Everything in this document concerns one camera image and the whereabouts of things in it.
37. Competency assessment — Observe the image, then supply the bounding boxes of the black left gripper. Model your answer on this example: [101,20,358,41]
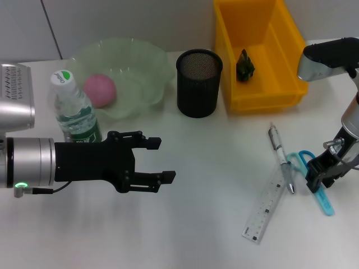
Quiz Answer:
[54,130,177,194]

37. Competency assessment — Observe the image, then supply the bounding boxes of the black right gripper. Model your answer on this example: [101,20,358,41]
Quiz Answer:
[305,127,359,193]

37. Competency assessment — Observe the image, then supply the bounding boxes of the blue scissors with sheath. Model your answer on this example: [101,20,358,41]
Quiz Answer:
[286,150,335,216]

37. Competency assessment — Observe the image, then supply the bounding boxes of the silver white pen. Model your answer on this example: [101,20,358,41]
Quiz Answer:
[268,122,297,194]

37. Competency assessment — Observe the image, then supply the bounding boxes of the clear plastic ruler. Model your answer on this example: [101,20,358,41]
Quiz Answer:
[241,165,286,245]

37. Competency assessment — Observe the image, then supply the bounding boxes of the pink peach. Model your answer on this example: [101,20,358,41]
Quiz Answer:
[83,73,117,109]

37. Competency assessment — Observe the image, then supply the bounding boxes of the green label water bottle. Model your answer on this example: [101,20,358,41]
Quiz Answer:
[49,68,103,143]

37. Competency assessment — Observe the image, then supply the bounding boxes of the green plastic wrapper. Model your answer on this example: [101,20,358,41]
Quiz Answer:
[236,49,257,82]

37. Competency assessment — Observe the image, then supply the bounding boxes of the black mesh pen holder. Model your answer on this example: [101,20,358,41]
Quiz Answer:
[176,49,224,118]

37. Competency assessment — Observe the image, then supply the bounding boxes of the translucent green fruit bowl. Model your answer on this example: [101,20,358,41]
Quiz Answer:
[65,37,175,120]

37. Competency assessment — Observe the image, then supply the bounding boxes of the yellow plastic bin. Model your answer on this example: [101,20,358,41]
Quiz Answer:
[213,0,309,114]

